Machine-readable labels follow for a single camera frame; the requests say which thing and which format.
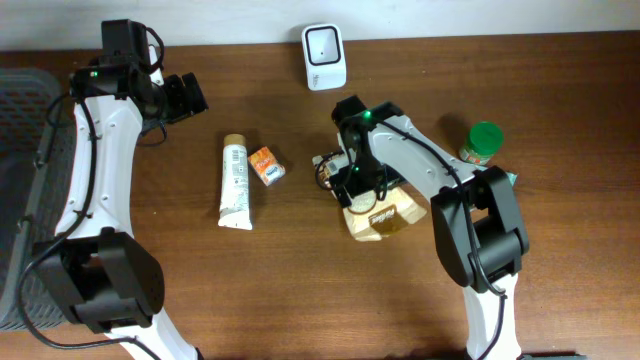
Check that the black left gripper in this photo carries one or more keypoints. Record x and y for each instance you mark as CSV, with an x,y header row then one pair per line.
x,y
184,106

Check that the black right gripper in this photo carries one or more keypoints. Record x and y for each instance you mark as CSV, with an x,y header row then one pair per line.
x,y
347,190

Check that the beige brown snack bag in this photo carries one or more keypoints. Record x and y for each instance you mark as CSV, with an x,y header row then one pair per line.
x,y
369,219

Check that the orange small carton box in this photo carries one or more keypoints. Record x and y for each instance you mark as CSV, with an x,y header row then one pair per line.
x,y
266,166

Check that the green lid jar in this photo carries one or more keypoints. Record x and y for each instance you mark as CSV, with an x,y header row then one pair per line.
x,y
482,142

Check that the white tube gold cap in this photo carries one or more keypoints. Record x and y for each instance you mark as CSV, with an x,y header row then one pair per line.
x,y
234,209

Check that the teal snack packet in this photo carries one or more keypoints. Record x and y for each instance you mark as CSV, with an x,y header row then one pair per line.
x,y
512,177

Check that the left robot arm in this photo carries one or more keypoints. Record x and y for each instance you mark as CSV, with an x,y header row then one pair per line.
x,y
97,274

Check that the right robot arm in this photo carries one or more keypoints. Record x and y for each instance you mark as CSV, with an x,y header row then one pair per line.
x,y
479,232

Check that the white barcode scanner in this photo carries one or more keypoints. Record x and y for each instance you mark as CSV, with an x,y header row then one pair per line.
x,y
325,61

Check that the grey plastic mesh basket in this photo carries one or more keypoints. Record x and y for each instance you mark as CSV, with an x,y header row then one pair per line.
x,y
36,164

